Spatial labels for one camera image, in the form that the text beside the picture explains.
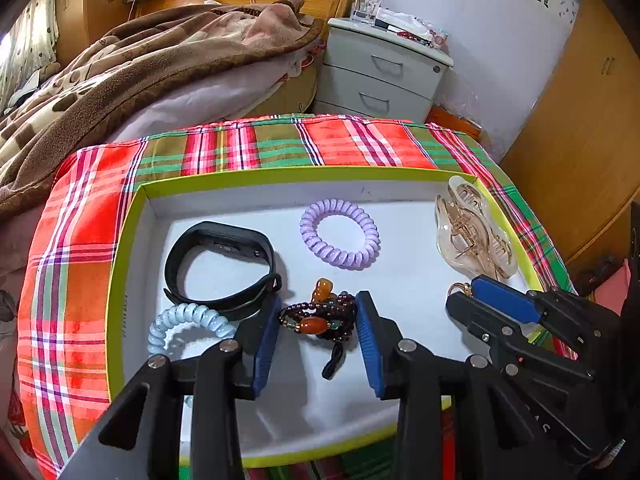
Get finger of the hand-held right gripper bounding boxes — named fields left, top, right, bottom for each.
left=446, top=291, right=532, bottom=357
left=471, top=276, right=596, bottom=333

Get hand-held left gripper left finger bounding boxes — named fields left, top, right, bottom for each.
left=57, top=294, right=281, bottom=480

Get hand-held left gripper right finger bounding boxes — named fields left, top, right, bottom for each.
left=355, top=291, right=551, bottom=480

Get gold key ring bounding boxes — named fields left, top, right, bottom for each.
left=447, top=281, right=475, bottom=306

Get dark beaded bracelet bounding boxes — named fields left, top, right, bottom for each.
left=278, top=277, right=360, bottom=380

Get clear hair claw clip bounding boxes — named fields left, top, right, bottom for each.
left=434, top=176, right=519, bottom=281

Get light blue spiral hair tie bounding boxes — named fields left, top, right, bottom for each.
left=148, top=304, right=239, bottom=362

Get yellow-green cardboard box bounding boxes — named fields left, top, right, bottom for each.
left=106, top=166, right=546, bottom=469

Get black wristband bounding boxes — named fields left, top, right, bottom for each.
left=165, top=221, right=284, bottom=319

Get purple spiral hair tie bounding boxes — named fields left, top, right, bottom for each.
left=300, top=199, right=381, bottom=271

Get pink cloth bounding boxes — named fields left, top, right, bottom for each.
left=592, top=257, right=634, bottom=306

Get orange box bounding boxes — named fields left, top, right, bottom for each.
left=427, top=106, right=485, bottom=142

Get plaid cloth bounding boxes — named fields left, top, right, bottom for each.
left=15, top=114, right=581, bottom=480

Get grey nightstand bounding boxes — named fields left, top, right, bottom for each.
left=312, top=16, right=455, bottom=124

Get nightstand paper clutter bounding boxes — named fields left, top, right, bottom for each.
left=375, top=7, right=451, bottom=51

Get brown patterned blanket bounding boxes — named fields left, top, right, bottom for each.
left=0, top=0, right=326, bottom=221

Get clear glass container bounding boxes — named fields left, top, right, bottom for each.
left=350, top=0, right=382, bottom=24

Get dotted curtain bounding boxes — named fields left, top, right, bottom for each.
left=0, top=0, right=61, bottom=111

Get wooden cabinet with handles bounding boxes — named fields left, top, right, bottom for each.
left=500, top=0, right=640, bottom=281

